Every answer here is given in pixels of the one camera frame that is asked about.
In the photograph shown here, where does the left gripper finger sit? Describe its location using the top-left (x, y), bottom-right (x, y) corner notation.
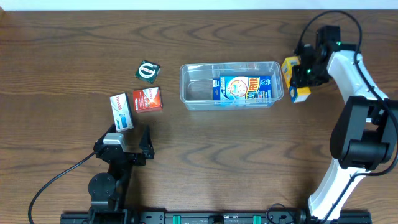
top-left (104, 124), bottom-right (116, 136)
top-left (139, 126), bottom-right (155, 159)

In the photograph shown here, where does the white Panadol box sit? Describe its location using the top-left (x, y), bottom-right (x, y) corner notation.
top-left (110, 93), bottom-right (134, 132)

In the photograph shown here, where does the yellow cough syrup box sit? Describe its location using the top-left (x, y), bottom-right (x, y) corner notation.
top-left (282, 56), bottom-right (311, 103)

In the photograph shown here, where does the blue fever patch box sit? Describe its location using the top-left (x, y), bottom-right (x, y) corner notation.
top-left (213, 76), bottom-right (274, 100)

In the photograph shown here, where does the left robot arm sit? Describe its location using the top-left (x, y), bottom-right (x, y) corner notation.
top-left (88, 125), bottom-right (155, 224)

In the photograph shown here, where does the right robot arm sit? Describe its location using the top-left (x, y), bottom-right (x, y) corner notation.
top-left (282, 26), bottom-right (397, 223)

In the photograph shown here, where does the clear plastic container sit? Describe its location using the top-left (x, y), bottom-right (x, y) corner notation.
top-left (180, 61), bottom-right (284, 110)

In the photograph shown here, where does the red medicine box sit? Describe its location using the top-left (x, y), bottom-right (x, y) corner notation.
top-left (132, 87), bottom-right (163, 113)

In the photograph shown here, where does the dark green square box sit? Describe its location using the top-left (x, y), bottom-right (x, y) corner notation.
top-left (135, 60), bottom-right (160, 84)

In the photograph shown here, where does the left black cable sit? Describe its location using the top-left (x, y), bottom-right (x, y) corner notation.
top-left (27, 151), bottom-right (96, 224)

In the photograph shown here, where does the black cable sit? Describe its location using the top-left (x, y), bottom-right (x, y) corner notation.
top-left (27, 151), bottom-right (96, 224)
top-left (294, 10), bottom-right (398, 223)

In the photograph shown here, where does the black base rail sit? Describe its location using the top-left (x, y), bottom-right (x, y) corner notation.
top-left (60, 209), bottom-right (373, 224)

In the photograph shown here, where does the right black cable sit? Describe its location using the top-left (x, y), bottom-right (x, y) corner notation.
top-left (294, 10), bottom-right (398, 223)

